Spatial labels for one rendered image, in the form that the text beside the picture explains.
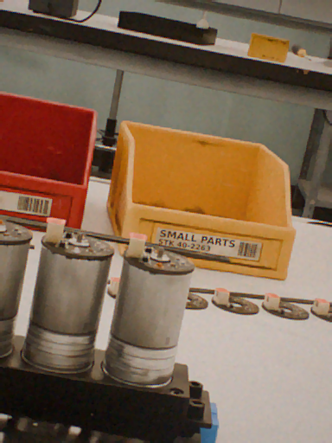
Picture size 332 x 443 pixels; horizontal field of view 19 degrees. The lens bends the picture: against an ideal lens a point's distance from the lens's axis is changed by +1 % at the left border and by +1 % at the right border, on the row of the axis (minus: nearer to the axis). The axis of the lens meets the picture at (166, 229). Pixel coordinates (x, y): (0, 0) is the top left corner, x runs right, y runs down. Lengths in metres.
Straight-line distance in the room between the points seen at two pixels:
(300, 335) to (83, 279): 0.19
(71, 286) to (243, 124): 4.39
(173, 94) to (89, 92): 0.39
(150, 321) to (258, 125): 4.39
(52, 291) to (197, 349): 0.13
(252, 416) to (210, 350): 0.06
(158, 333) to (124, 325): 0.01
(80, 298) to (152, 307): 0.02
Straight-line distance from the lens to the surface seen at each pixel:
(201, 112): 4.70
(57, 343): 0.34
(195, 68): 2.62
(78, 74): 4.72
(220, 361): 0.44
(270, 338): 0.48
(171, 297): 0.33
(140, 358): 0.34
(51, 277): 0.33
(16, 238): 0.33
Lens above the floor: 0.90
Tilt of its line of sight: 14 degrees down
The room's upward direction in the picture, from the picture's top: 11 degrees clockwise
